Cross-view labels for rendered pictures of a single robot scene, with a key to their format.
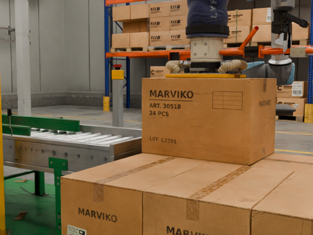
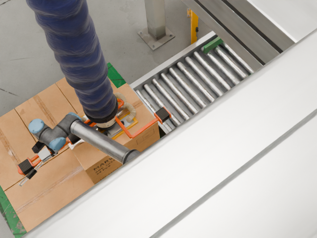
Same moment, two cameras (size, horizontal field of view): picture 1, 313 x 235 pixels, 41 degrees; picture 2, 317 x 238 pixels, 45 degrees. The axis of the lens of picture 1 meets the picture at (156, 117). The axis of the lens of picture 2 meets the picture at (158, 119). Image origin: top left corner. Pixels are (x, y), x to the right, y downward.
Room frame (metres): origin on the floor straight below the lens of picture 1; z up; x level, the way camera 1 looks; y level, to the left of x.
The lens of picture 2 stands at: (3.10, -1.14, 3.38)
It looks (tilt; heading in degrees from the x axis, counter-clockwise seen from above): 64 degrees down; 119
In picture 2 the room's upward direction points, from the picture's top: 7 degrees counter-clockwise
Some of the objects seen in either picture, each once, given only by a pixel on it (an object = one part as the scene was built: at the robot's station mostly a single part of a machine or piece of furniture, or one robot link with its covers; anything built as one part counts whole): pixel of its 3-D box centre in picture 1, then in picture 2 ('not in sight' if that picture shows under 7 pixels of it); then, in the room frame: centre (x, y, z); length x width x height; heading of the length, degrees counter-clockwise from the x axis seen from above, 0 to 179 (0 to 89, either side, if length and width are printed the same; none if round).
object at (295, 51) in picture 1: (298, 52); (45, 155); (1.97, -0.67, 1.07); 0.07 x 0.07 x 0.04; 61
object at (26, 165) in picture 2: not in sight; (26, 166); (1.90, -0.78, 1.07); 0.08 x 0.07 x 0.05; 61
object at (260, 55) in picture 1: (253, 51); (72, 135); (2.07, -0.48, 1.07); 0.10 x 0.08 x 0.06; 151
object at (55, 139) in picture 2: not in sight; (54, 138); (2.12, -0.63, 1.39); 0.12 x 0.12 x 0.09; 76
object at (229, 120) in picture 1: (208, 115); (111, 135); (2.20, -0.28, 0.74); 0.60 x 0.40 x 0.40; 58
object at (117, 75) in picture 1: (118, 136); not in sight; (3.10, 0.29, 0.50); 0.07 x 0.07 x 1.00; 59
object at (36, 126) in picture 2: not in sight; (39, 129); (2.01, -0.61, 1.38); 0.10 x 0.09 x 0.12; 166
